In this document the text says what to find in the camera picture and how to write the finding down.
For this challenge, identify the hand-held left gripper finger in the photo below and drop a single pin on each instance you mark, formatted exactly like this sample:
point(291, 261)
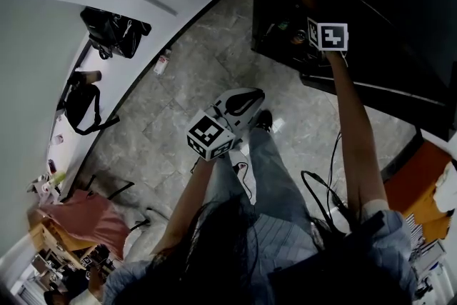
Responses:
point(257, 106)
point(225, 99)

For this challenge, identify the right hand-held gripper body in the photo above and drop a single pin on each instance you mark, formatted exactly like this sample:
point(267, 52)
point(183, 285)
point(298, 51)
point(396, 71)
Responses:
point(332, 35)

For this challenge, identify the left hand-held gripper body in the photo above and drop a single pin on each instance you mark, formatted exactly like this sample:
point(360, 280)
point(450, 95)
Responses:
point(210, 137)

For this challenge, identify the black mini fridge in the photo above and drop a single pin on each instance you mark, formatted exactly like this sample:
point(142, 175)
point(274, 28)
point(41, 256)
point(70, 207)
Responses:
point(375, 10)

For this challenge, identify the person's right forearm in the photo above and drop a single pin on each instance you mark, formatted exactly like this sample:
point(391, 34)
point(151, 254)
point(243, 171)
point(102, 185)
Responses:
point(357, 139)

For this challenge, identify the person's left forearm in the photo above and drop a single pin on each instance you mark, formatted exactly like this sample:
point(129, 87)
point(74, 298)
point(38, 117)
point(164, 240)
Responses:
point(193, 200)

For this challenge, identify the person's dark shoe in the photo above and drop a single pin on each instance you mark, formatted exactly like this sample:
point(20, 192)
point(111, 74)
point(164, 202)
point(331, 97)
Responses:
point(265, 119)

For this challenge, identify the person's light blue jeans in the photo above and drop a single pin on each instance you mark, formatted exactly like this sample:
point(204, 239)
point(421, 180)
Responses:
point(271, 171)

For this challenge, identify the small white bottle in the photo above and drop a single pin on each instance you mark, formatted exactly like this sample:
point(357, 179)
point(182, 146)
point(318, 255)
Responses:
point(162, 63)

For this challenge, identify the black waist bag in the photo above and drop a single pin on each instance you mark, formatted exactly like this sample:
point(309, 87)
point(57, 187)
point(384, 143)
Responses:
point(84, 107)

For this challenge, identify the black backpack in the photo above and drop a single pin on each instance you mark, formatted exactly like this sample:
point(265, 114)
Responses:
point(110, 32)

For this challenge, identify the dark tumbler cup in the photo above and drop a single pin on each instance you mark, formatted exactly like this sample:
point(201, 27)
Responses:
point(89, 77)

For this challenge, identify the small clear container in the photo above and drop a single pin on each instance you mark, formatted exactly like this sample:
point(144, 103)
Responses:
point(58, 139)

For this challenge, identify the pale green bottle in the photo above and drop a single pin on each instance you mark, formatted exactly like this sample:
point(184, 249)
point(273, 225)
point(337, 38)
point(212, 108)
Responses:
point(58, 178)

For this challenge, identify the orange sofa chair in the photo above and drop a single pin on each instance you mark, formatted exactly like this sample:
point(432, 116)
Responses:
point(414, 182)

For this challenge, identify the wooden furniture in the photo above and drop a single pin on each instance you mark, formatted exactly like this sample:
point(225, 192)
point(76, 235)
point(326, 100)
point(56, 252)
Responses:
point(50, 235)

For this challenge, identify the person's blue striped shirt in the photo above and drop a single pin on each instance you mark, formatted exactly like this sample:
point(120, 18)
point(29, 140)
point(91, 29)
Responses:
point(385, 246)

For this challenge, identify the white cloth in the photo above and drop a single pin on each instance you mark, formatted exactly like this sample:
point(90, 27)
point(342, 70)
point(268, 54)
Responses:
point(448, 185)

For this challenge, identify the black white striped cushion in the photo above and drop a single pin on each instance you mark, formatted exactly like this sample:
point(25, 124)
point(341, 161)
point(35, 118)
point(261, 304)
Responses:
point(425, 239)

